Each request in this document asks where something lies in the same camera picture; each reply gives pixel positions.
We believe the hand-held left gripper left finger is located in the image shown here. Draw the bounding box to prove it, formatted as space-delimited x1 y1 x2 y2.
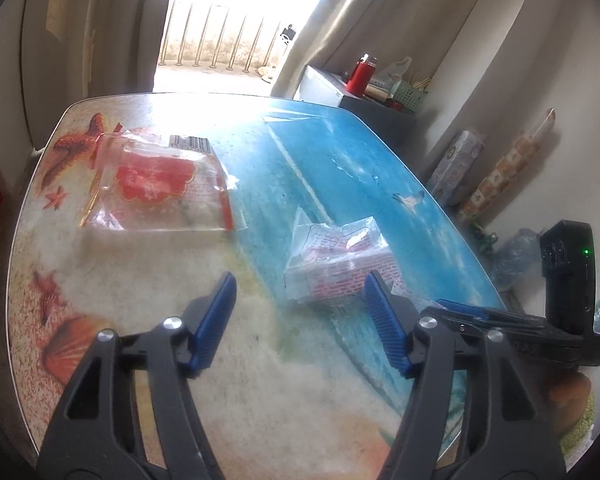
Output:
36 271 238 480

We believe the red thermos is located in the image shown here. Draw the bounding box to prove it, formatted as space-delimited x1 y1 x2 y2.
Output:
345 52 379 96

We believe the green plastic basket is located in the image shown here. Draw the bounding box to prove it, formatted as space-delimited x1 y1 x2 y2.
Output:
389 80 428 111

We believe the translucent carrier bag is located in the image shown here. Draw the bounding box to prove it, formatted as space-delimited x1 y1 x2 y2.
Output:
377 56 413 84

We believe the person's right hand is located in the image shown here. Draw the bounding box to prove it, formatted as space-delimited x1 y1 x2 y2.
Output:
547 372 593 438

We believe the beige curtain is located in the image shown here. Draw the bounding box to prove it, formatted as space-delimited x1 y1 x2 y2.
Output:
20 0 178 148
270 0 431 101

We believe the grey cabinet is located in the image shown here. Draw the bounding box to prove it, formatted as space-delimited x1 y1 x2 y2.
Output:
294 65 418 146

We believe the red print plastic bag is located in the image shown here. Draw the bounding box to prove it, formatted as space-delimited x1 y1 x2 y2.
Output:
80 127 241 233

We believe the metal balcony railing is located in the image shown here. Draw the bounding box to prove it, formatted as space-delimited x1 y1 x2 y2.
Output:
157 0 301 73

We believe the small clear plastic bag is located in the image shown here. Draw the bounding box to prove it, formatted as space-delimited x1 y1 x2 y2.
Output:
282 205 406 306

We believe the bundle of wooden chopsticks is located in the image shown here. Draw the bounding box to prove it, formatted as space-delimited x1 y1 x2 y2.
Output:
405 71 433 92

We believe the beach print folding table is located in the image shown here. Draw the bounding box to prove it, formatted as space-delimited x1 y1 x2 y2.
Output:
5 92 511 480

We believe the orange tile pattern roll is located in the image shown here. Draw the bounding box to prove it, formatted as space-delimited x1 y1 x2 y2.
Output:
455 132 542 226

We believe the green can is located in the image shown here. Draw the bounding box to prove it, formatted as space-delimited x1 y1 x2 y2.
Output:
471 223 499 252

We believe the white floral paper roll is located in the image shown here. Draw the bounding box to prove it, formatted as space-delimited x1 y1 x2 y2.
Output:
530 107 557 142

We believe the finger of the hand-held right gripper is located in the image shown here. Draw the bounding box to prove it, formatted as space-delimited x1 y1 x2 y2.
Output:
435 298 548 330

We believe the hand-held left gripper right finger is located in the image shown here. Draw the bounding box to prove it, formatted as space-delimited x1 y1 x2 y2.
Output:
362 270 566 480

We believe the toilet paper pack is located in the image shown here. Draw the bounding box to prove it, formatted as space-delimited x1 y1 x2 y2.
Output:
425 130 486 206

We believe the plain blue water jug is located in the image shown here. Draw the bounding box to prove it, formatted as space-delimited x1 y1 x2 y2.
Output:
495 227 543 291

